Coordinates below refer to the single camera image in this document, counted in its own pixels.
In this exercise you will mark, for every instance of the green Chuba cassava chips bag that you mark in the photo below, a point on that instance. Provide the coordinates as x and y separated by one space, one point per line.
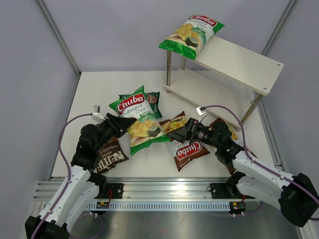
189 39

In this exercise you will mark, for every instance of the white two-tier shelf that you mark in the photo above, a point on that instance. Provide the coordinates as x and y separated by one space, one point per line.
234 77

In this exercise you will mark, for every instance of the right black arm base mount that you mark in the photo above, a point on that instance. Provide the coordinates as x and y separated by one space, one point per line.
220 191

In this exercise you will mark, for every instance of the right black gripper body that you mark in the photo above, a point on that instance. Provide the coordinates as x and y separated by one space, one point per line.
198 133

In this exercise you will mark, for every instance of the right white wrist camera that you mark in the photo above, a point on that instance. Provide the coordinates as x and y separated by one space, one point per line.
201 111

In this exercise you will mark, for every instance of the white slotted cable duct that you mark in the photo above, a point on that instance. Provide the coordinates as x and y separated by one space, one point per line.
214 206

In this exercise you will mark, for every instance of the brown Chuba chips bag right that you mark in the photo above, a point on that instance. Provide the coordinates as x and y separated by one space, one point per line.
226 145

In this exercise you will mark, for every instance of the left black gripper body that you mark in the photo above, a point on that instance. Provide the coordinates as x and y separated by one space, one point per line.
106 132

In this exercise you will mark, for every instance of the brown Chuba chips bag centre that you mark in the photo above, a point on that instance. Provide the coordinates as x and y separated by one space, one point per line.
182 152

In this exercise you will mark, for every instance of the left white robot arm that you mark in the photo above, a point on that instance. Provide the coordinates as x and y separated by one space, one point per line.
81 185

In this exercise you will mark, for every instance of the brown chuba chips bag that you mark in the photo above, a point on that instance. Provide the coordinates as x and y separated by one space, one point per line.
182 152
226 145

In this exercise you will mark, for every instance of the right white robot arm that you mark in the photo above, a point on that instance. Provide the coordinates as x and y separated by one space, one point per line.
294 196

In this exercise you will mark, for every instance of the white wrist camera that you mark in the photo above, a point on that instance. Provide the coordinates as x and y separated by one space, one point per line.
201 111
96 114

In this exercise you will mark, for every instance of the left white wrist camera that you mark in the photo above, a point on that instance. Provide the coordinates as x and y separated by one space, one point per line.
96 114

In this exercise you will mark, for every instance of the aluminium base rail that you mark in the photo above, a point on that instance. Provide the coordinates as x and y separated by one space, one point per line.
166 189

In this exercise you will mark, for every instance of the brown Kettle sea salt bag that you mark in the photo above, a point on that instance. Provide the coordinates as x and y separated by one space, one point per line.
110 155

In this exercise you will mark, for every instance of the dark green Real chips bag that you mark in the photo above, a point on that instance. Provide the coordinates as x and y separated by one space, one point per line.
153 100

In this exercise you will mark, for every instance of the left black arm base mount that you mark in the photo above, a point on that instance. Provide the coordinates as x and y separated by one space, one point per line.
110 190

